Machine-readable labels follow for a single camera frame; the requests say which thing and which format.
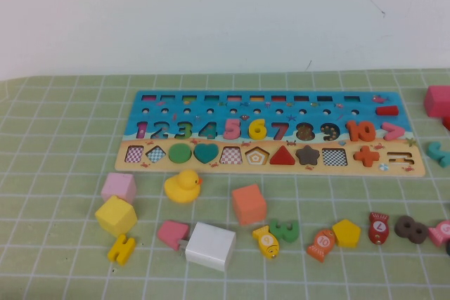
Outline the yellow number six piece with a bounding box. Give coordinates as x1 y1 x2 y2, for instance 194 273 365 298
247 118 270 142

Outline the pink number five piece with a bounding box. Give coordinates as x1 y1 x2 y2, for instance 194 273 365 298
224 117 246 141

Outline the wooden number shape puzzle board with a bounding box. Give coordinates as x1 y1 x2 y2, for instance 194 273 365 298
115 90 426 178

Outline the teal heart piece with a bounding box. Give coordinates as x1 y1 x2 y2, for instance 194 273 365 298
193 143 219 165

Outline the green circle piece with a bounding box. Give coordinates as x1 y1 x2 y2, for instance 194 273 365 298
168 143 193 164

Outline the red triangle piece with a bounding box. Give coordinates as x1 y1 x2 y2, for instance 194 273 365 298
269 145 296 167

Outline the brown star piece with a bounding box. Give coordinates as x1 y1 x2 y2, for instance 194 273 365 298
295 144 322 167

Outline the pink trapezoid wooden piece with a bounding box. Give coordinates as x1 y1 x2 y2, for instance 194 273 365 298
156 220 192 252

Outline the green number three piece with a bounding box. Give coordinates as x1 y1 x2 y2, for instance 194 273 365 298
269 219 300 244

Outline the orange number ten piece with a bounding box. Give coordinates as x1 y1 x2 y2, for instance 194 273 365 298
346 120 377 143

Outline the orange plus sign piece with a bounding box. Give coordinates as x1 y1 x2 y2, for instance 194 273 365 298
353 145 381 168

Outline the yellow H-shaped wooden piece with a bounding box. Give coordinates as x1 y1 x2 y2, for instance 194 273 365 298
108 233 136 266

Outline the yellow pentagon wooden piece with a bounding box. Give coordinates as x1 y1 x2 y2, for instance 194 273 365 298
332 219 362 249

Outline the red minus sign piece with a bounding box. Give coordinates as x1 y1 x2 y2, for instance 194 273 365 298
375 105 400 117

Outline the pink greater-than sign piece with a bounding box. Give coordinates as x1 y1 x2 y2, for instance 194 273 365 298
382 122 406 142

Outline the brown number eight piece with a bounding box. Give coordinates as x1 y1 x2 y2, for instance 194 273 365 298
393 215 430 245

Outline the teal number piece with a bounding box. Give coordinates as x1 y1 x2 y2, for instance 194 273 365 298
426 141 450 168

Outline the yellow rubber duck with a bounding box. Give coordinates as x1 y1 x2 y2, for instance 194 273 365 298
164 169 204 204

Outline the orange wooden cube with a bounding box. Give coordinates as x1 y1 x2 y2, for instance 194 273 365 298
231 183 268 227

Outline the yellow wooden fish number nine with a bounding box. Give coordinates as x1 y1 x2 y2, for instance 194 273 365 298
252 225 281 260

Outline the white charger plug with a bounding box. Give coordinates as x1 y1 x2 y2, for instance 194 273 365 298
178 221 236 273

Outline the pink wooden cube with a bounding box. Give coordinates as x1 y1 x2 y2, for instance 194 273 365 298
101 172 137 205

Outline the yellow wooden cube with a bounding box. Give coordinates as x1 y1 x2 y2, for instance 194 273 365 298
94 194 139 238

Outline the orange wooden fish number ten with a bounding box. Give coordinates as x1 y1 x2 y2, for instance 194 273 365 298
306 228 336 263

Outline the green checkered tablecloth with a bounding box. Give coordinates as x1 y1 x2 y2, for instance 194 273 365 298
0 70 450 300

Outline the red wooden fish number seven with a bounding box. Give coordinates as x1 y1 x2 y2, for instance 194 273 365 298
368 211 390 245

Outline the magenta wooden cube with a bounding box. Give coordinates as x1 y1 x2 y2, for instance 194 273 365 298
423 85 450 118

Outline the pink wooden fish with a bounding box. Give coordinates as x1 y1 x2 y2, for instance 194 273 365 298
427 219 450 249

